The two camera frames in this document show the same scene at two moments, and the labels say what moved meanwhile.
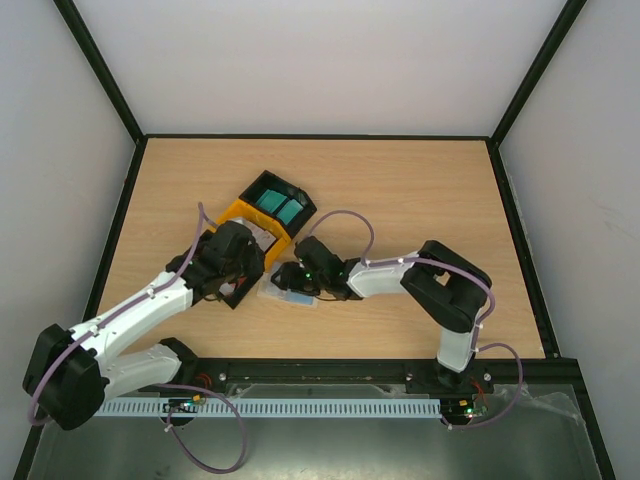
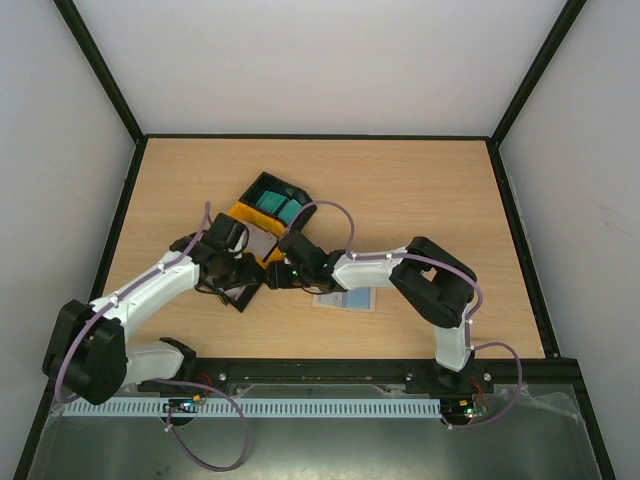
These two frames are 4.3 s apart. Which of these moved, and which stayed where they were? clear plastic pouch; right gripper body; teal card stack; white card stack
Moved: clear plastic pouch
Stayed: teal card stack; white card stack; right gripper body
